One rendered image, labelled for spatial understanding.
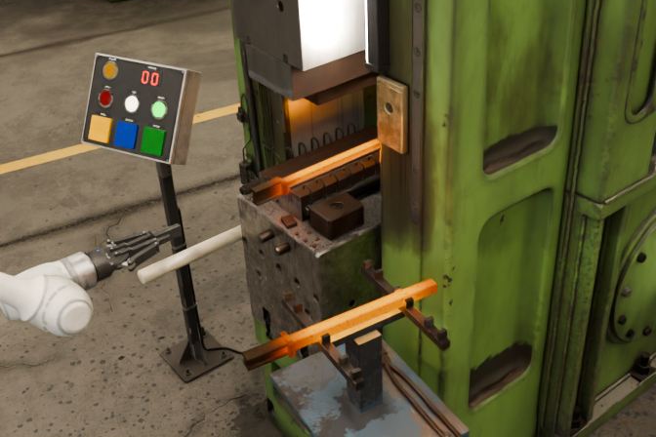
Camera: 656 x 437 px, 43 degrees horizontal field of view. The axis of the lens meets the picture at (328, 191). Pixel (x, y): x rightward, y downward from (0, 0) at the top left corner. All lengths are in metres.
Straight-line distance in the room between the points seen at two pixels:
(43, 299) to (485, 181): 1.01
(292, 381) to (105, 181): 2.52
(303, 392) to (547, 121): 0.90
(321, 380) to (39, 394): 1.45
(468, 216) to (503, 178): 0.13
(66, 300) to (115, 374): 1.46
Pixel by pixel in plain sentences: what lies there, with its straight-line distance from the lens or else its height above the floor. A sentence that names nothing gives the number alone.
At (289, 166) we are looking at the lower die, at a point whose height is 0.99.
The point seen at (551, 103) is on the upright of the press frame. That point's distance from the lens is 2.13.
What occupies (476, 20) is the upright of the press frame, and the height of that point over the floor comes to 1.53.
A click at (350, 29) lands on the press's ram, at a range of 2.01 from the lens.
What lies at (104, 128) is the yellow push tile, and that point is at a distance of 2.59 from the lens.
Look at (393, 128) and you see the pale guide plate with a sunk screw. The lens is 1.94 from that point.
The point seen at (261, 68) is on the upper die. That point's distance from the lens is 2.11.
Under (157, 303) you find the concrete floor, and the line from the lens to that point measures 3.48.
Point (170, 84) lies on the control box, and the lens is 2.47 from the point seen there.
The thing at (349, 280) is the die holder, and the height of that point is 0.78.
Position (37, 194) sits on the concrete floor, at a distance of 4.39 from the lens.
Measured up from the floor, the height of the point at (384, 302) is 0.99.
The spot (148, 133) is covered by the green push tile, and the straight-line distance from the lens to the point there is 2.49.
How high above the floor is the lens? 2.16
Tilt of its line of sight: 32 degrees down
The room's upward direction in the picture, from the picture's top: 3 degrees counter-clockwise
